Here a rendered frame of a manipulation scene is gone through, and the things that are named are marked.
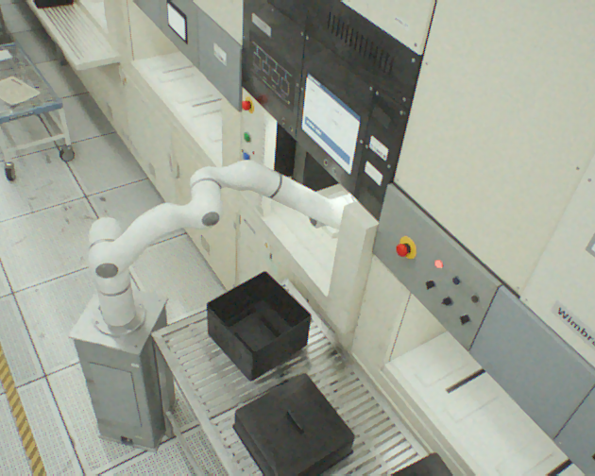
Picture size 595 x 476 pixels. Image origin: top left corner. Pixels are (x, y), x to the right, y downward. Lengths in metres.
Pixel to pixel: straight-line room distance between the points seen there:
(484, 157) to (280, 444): 1.07
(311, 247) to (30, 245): 1.94
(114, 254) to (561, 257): 1.34
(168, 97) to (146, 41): 0.47
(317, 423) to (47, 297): 1.99
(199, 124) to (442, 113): 1.86
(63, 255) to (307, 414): 2.15
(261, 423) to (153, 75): 2.23
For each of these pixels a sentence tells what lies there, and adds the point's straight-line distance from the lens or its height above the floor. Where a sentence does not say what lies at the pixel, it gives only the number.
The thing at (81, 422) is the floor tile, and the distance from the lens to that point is 3.11.
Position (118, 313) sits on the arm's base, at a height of 0.85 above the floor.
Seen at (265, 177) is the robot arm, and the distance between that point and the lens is 1.99.
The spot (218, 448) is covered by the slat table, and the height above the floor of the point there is 0.76.
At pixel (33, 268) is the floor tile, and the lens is 3.77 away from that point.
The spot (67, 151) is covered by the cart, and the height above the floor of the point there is 0.09.
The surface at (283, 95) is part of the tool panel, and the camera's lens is 2.17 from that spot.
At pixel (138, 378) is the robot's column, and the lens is 2.49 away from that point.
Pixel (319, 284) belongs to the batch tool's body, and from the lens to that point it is 2.39.
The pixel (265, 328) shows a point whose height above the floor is 0.77.
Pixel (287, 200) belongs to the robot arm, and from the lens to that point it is 2.05.
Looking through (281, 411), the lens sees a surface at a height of 0.86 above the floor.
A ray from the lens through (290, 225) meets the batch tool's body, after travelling 2.61.
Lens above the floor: 2.64
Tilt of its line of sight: 44 degrees down
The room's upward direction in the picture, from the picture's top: 6 degrees clockwise
